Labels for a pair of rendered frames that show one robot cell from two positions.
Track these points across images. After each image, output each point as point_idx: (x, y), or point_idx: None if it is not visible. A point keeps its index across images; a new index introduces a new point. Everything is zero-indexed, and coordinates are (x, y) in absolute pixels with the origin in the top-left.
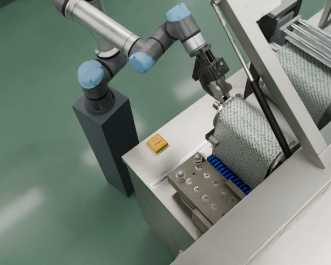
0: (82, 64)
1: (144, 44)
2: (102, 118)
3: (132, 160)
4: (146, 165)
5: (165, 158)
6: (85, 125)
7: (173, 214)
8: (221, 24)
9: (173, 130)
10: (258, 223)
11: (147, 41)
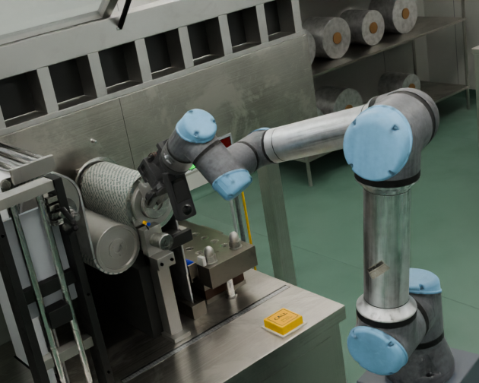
0: (431, 280)
1: (254, 134)
2: None
3: (324, 303)
4: (298, 302)
5: (268, 312)
6: None
7: (255, 270)
8: None
9: (256, 344)
10: (154, 3)
11: (250, 140)
